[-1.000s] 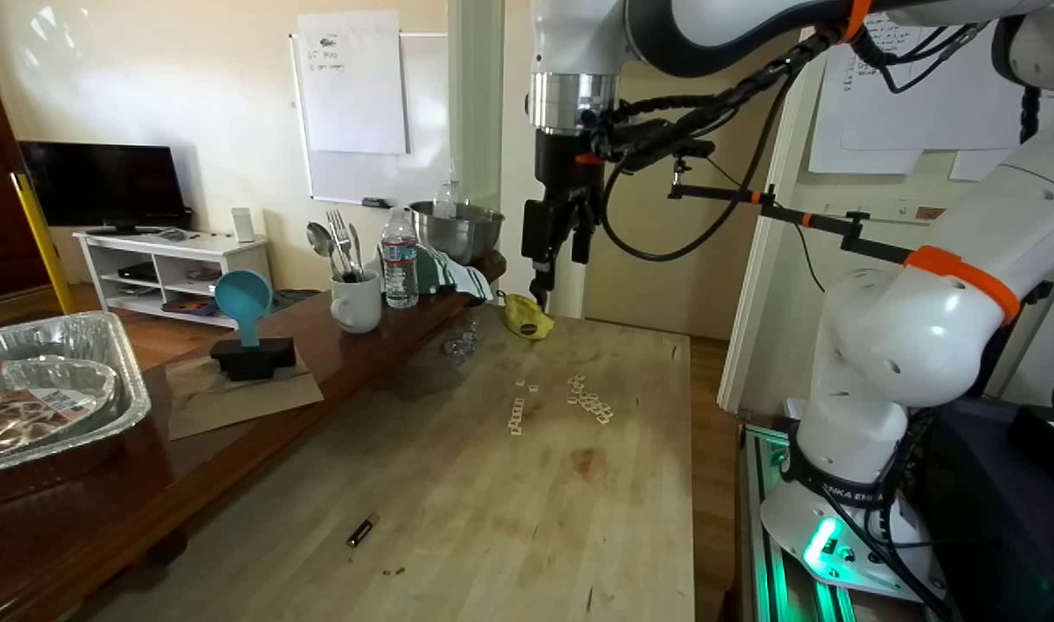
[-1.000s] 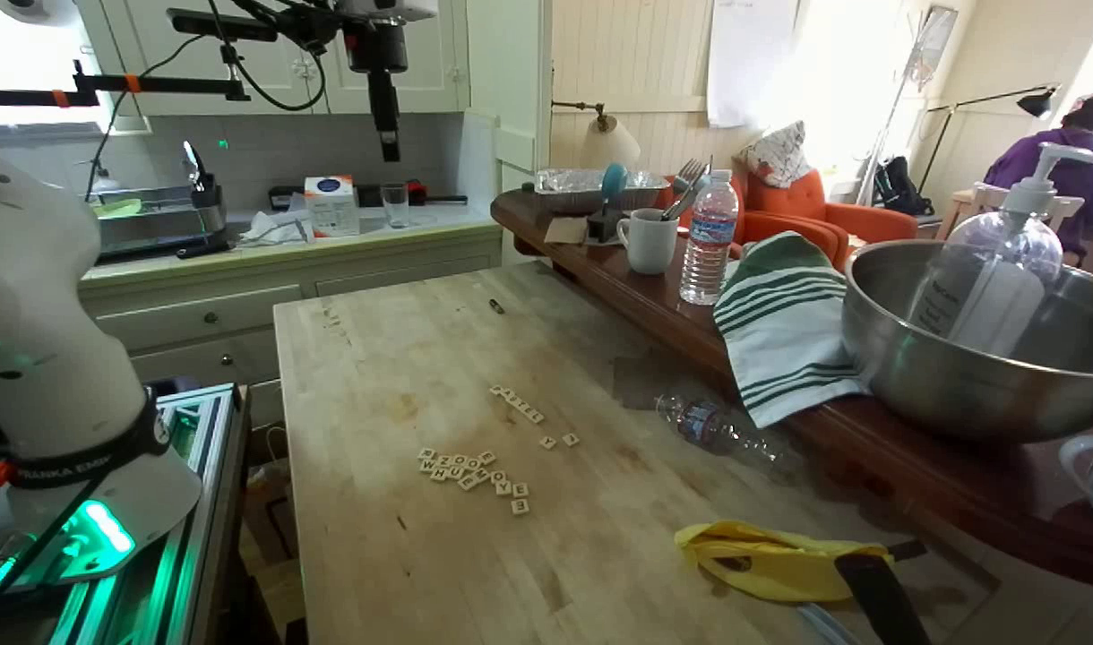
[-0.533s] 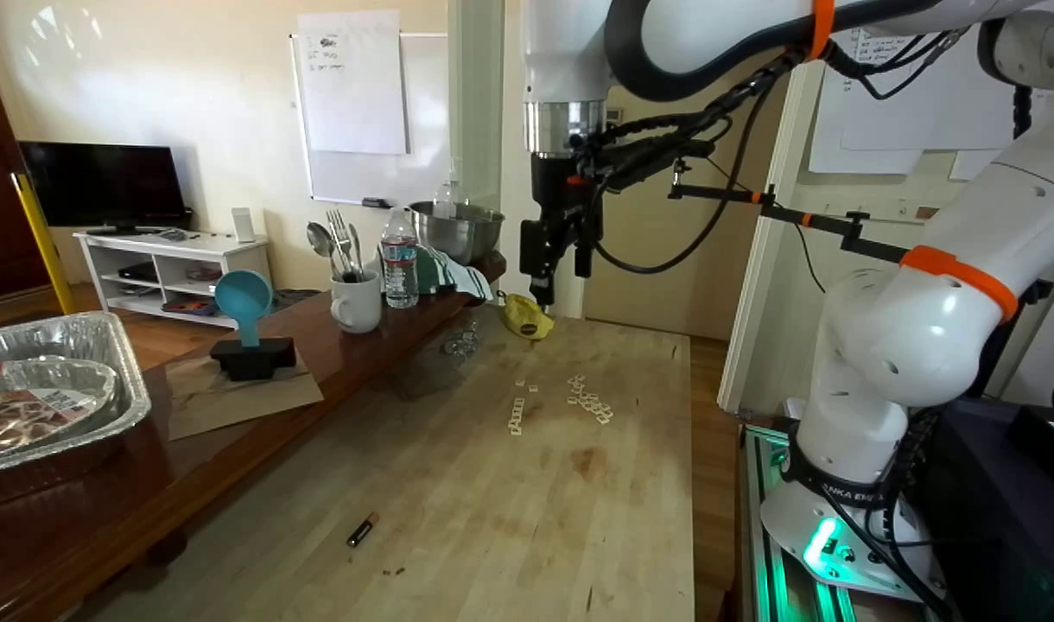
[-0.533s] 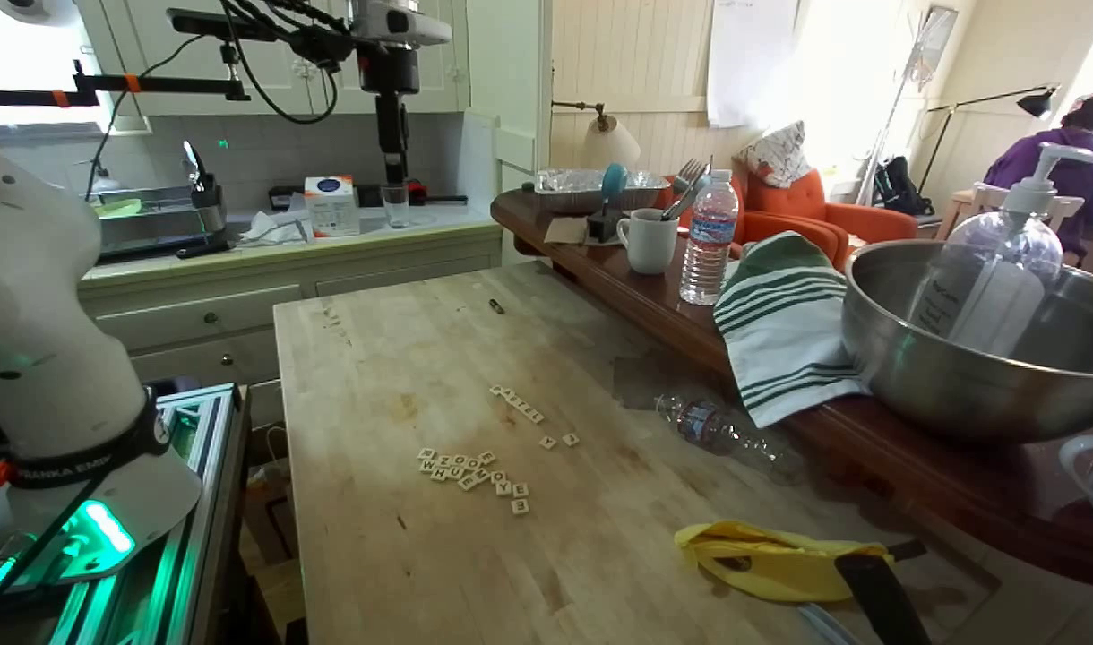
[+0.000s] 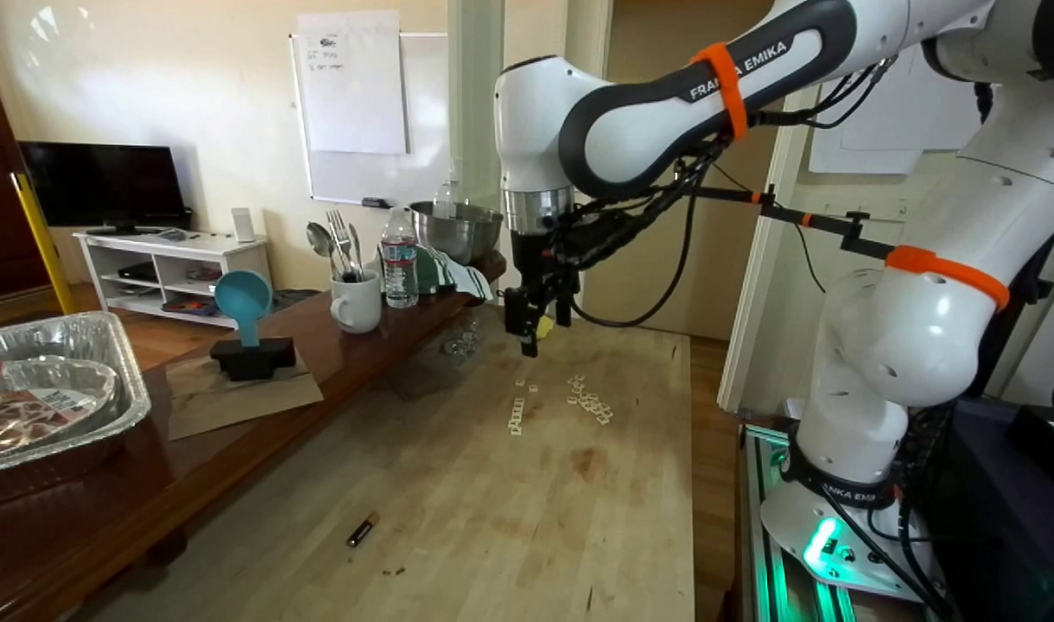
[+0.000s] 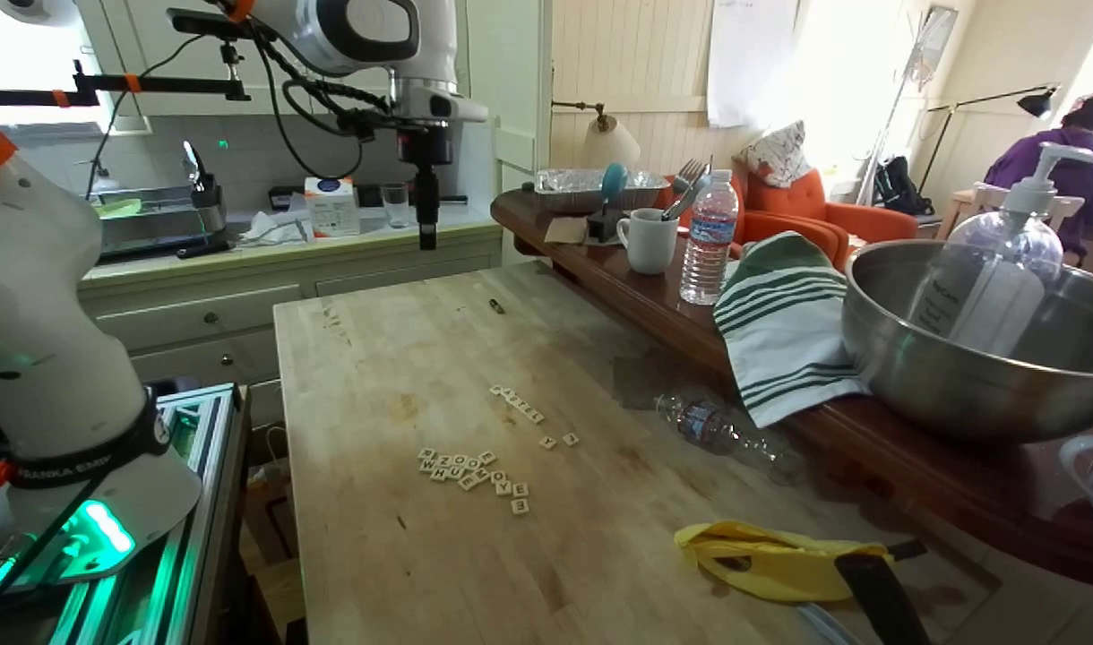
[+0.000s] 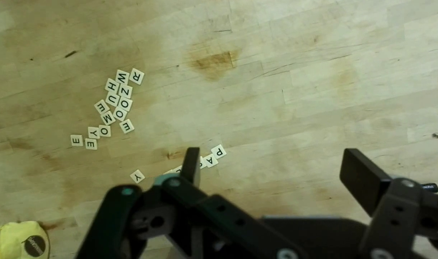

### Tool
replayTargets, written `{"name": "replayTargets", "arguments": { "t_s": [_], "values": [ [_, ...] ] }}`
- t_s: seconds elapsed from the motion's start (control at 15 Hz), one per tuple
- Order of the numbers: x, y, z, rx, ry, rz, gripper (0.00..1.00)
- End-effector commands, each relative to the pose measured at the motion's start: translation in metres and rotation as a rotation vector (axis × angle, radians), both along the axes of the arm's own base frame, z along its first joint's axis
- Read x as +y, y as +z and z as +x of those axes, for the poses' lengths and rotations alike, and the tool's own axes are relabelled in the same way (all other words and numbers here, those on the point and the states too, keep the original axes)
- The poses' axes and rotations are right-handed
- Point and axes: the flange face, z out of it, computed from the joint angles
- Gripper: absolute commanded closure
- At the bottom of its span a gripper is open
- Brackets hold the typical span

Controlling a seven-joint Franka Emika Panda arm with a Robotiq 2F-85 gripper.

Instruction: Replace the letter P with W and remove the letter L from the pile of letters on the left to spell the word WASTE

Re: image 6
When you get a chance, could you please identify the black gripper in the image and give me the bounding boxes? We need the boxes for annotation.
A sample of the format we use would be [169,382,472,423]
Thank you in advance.
[398,116,456,253]

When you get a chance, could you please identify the clear drinking glass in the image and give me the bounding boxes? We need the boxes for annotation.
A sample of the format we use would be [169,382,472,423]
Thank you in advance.
[378,178,417,233]

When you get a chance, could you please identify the brown cardboard sheet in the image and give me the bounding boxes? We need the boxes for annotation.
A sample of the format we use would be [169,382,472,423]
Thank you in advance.
[541,210,593,252]

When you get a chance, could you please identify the aluminium foil tray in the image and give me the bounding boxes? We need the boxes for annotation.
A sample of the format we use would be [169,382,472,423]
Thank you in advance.
[531,166,665,197]

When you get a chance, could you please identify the black funnel base block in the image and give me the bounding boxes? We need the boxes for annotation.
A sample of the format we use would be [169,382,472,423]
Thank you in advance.
[583,207,628,246]

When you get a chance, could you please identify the white shade desk lamp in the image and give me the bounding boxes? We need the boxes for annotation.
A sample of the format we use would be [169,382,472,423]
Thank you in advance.
[550,98,644,172]

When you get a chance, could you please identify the white ceramic mug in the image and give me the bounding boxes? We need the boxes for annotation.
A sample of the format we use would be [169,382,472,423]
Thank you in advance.
[611,206,681,281]

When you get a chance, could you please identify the cream drawer cabinet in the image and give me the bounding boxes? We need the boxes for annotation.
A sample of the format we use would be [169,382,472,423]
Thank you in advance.
[76,220,506,393]

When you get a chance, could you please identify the metal spoon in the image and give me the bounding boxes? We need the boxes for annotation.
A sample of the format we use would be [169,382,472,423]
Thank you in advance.
[658,157,708,227]

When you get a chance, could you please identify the clear plastic water bottle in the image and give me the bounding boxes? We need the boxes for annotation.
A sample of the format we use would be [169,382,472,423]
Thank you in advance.
[677,170,742,309]

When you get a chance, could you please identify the patterned cushion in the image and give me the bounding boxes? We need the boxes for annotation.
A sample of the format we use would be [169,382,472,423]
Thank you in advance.
[742,118,818,189]

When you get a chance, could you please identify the orange armchair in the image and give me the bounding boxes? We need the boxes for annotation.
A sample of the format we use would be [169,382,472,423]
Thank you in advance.
[657,157,922,271]

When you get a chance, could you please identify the green striped white towel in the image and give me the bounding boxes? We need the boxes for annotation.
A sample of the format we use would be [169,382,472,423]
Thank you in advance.
[708,231,873,431]

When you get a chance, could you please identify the black bag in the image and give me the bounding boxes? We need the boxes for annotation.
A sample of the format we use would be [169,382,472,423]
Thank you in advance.
[872,155,939,220]

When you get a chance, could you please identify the large steel mixing bowl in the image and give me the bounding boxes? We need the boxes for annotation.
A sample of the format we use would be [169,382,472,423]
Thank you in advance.
[840,237,1093,448]

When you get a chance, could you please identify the dark wood counter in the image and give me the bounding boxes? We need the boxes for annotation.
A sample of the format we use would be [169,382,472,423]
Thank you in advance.
[487,188,1093,595]

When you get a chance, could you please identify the clear pump sanitizer bottle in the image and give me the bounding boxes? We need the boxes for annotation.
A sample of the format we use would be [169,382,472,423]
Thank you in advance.
[903,139,1093,357]

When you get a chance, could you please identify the black floor lamp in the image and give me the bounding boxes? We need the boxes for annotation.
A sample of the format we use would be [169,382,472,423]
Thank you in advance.
[914,83,1059,200]

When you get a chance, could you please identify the person in purple clothes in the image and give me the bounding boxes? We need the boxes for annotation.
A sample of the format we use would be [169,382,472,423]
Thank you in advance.
[981,89,1093,263]

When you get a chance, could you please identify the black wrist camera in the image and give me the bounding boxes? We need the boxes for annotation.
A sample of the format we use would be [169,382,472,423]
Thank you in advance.
[334,104,410,139]

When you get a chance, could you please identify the white wall cabinet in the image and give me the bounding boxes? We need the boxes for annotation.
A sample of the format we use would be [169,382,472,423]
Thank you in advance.
[71,0,555,176]

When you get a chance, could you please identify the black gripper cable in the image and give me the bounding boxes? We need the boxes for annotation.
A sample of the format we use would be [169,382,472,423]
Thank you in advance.
[249,34,394,188]

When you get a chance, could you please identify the black camera mount rod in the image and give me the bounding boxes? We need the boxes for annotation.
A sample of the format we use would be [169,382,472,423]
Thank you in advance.
[0,61,257,111]

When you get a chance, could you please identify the white paper wall pad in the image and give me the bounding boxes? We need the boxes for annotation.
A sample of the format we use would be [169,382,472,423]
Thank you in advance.
[702,0,804,133]

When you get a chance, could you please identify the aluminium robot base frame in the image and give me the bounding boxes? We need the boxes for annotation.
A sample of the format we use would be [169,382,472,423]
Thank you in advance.
[0,380,249,645]

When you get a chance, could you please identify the black tool handle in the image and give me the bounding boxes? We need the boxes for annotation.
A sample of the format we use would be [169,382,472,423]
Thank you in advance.
[831,547,936,645]

